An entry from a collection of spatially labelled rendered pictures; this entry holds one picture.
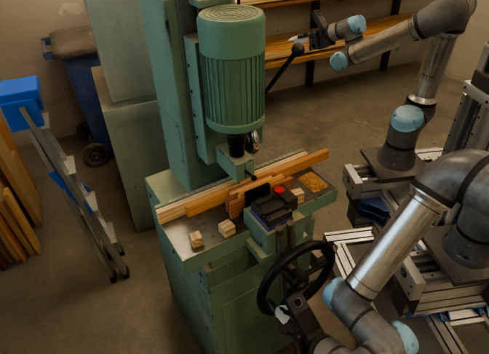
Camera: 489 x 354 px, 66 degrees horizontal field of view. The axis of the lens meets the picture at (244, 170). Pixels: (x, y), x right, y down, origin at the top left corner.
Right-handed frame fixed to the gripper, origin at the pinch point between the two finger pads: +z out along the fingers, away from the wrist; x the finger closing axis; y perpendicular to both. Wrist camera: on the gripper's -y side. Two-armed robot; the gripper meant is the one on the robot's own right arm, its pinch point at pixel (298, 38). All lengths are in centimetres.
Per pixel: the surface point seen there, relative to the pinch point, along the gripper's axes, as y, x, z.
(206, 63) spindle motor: 13, -84, -45
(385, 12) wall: -41, 249, 105
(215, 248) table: 66, -87, -36
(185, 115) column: 26, -79, -19
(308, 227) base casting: 72, -49, -37
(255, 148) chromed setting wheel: 41, -58, -25
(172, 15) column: -2, -84, -33
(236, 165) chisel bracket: 43, -74, -36
